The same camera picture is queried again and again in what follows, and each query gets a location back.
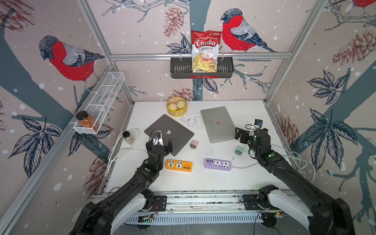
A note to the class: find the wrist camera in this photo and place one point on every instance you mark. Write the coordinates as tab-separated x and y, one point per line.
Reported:
157	138
258	123

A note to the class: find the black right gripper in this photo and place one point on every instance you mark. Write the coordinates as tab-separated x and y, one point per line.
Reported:
245	134

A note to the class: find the steamed bun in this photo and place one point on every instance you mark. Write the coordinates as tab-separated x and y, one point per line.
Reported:
180	104
173	106

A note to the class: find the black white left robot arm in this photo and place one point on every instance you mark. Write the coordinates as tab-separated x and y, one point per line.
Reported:
106	216

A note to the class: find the red cassava chips bag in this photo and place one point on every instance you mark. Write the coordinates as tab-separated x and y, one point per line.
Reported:
205	50

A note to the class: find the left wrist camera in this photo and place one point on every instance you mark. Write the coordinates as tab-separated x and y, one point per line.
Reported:
157	138

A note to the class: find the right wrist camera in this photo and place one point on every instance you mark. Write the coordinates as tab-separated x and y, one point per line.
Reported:
258	123

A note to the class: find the yellow wooden bun basket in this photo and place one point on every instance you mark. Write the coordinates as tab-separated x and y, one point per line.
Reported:
178	112

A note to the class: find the white wire wall shelf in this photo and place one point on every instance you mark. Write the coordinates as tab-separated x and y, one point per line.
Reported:
99	101

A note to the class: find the green charger adapter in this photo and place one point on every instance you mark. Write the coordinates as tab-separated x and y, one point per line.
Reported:
239	150

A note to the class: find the orange sauce jar black lid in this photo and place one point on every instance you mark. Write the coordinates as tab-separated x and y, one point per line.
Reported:
87	121

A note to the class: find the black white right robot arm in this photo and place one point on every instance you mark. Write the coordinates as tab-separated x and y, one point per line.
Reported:
317	211

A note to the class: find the right steamed bun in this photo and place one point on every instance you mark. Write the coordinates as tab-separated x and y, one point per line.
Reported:
180	104

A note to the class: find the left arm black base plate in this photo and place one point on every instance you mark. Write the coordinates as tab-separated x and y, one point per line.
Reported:
155	204

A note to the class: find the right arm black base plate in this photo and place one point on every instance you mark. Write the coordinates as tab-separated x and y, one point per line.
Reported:
251	203

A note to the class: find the small jar black lid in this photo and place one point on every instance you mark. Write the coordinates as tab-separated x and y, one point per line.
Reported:
128	137

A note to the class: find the pink charger adapter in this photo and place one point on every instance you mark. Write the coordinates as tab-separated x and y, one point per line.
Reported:
194	145

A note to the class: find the silver laptop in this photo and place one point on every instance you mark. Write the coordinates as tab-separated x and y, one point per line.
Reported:
218	124

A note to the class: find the black wall basket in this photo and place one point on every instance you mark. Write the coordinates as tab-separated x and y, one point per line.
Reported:
189	68

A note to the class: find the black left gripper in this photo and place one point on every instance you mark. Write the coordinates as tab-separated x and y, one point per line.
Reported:
167	149

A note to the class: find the left steamed bun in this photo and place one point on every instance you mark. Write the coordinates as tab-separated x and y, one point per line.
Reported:
173	106

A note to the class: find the dark grey laptop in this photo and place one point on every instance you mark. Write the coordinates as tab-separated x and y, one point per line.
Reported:
171	131

